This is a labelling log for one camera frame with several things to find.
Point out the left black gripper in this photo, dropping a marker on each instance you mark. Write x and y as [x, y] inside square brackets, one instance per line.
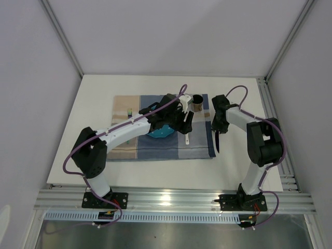
[184, 127]

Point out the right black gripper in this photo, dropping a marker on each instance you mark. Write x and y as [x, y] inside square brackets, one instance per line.
[215, 126]

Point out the purple knife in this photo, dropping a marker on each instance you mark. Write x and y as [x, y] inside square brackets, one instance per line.
[217, 143]

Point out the white ceramic spoon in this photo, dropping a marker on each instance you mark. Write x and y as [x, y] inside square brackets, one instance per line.
[187, 139]

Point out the teal dotted plate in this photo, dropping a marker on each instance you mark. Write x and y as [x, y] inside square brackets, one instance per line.
[163, 132]

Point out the blue beige checked cloth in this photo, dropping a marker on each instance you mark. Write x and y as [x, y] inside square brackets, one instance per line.
[172, 147]

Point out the brown mug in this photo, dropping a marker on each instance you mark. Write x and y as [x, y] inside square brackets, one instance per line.
[197, 102]

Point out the purple teal fork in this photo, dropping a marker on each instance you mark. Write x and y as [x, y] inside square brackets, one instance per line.
[129, 113]

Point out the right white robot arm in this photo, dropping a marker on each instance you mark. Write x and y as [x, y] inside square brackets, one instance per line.
[265, 147]

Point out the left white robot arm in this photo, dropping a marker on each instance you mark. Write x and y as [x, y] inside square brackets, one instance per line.
[91, 148]

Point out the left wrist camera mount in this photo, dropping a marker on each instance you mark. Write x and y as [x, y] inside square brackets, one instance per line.
[186, 101]

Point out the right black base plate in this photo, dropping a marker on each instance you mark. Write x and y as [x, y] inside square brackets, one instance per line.
[238, 202]

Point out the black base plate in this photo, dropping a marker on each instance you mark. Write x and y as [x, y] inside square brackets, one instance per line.
[90, 201]
[238, 202]

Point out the aluminium mounting rail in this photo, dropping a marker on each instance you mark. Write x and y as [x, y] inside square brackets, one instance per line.
[170, 200]

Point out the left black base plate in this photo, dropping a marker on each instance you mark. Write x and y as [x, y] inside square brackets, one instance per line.
[90, 201]

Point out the right aluminium frame post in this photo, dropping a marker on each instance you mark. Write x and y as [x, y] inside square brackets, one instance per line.
[292, 34]

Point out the aluminium frame post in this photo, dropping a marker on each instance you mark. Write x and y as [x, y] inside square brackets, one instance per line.
[56, 25]
[292, 34]

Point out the left aluminium frame post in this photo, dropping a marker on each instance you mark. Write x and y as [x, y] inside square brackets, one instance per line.
[56, 25]

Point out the white slotted cable duct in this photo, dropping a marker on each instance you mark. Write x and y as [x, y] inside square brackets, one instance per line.
[95, 216]

